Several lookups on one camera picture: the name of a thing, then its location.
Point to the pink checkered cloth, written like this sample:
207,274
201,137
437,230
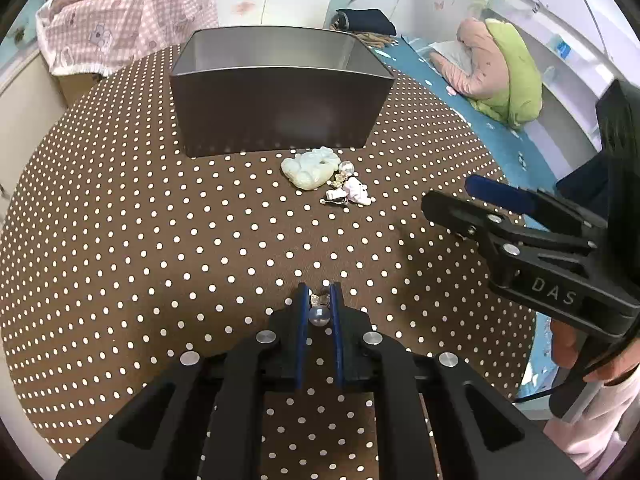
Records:
104,36

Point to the folded dark clothes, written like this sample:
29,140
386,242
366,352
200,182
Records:
363,20

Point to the blue patterned bed sheet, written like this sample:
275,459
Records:
521,163

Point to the pink and green pillow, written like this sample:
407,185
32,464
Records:
492,67

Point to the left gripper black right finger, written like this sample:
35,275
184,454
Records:
353,369

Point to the pink charm brooch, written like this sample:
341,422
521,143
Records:
345,187

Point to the dark grey storage box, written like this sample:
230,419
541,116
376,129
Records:
264,88

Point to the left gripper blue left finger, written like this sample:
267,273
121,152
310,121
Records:
285,363

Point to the person right hand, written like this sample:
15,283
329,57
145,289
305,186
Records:
565,354

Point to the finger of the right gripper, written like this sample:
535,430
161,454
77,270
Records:
502,195
461,217

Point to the brown polka dot tablecloth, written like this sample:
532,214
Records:
119,253

